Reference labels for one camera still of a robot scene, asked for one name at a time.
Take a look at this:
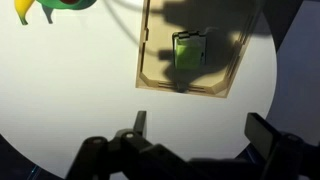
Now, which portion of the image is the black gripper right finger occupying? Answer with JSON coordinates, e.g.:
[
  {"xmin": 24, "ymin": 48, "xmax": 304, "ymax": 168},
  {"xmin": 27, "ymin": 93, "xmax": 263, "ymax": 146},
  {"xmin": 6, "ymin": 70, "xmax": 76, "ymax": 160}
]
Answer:
[{"xmin": 244, "ymin": 112, "xmax": 320, "ymax": 180}]

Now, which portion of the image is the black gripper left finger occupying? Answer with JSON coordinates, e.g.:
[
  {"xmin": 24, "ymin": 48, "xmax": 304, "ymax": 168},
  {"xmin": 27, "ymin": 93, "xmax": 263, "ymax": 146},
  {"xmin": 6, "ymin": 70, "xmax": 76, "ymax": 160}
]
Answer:
[{"xmin": 66, "ymin": 110, "xmax": 188, "ymax": 180}]

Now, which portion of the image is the wooden box tray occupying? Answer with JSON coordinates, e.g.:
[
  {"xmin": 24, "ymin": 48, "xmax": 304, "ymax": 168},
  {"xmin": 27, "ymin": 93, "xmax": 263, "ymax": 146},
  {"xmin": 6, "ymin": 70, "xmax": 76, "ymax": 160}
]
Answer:
[{"xmin": 134, "ymin": 0, "xmax": 265, "ymax": 99}]

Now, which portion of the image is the black white zebra block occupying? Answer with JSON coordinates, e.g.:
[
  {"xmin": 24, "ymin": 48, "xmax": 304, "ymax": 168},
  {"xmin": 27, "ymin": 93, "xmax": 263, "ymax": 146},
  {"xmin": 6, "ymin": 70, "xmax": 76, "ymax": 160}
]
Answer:
[{"xmin": 171, "ymin": 30, "xmax": 208, "ymax": 68}]

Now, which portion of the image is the yellow toy banana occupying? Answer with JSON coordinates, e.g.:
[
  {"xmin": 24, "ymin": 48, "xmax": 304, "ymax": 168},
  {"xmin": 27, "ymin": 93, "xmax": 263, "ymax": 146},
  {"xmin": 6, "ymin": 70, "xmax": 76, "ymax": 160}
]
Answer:
[{"xmin": 13, "ymin": 0, "xmax": 36, "ymax": 26}]

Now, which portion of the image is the green translucent fruit bowl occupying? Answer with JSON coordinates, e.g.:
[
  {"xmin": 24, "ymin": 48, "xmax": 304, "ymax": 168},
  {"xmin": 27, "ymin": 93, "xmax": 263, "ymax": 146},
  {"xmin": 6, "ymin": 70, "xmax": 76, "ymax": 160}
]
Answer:
[{"xmin": 35, "ymin": 0, "xmax": 98, "ymax": 12}]

